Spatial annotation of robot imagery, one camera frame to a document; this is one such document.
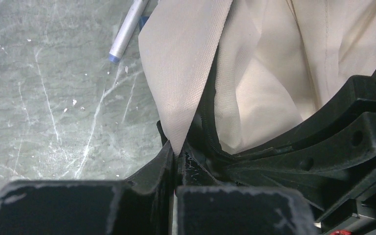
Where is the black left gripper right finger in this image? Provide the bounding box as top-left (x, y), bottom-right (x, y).
top-left (176, 144), bottom-right (317, 235)

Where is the beige canvas backpack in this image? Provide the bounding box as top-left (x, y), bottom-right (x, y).
top-left (139, 0), bottom-right (376, 154)

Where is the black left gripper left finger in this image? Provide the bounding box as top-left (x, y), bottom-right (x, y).
top-left (0, 143), bottom-right (174, 235)

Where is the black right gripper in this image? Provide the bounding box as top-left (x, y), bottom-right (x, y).
top-left (227, 70), bottom-right (376, 235)

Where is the blue capped pen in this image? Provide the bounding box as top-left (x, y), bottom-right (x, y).
top-left (108, 0), bottom-right (149, 64)

